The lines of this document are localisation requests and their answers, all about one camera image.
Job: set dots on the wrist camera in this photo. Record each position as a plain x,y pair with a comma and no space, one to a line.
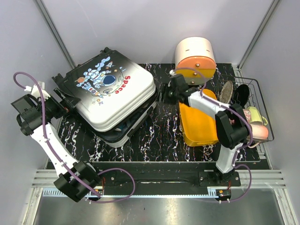
34,90
172,73

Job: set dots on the black wire dish rack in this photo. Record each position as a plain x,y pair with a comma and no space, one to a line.
255,98

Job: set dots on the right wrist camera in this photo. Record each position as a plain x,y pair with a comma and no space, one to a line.
172,73

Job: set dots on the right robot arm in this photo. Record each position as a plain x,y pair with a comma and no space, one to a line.
233,130

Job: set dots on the white black space suitcase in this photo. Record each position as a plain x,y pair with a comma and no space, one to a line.
112,95

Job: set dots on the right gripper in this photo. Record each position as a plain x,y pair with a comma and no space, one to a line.
164,89

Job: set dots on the plain pink mug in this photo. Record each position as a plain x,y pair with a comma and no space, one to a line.
260,133

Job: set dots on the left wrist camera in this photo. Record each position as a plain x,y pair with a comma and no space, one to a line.
34,90

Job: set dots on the yellow green mug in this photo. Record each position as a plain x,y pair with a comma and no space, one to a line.
256,117

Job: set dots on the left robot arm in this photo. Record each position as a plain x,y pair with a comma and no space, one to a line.
47,140

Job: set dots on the white orange drawer cabinet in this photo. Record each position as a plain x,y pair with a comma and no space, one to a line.
195,60

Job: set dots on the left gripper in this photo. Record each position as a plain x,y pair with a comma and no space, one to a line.
62,110

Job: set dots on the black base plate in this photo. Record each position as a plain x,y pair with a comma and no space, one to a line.
144,180

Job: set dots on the speckled brown plate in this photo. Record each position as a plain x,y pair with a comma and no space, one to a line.
226,92

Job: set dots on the black marble mat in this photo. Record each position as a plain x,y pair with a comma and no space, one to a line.
160,138

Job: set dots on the pink patterned mug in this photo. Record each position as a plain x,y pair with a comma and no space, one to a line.
247,114

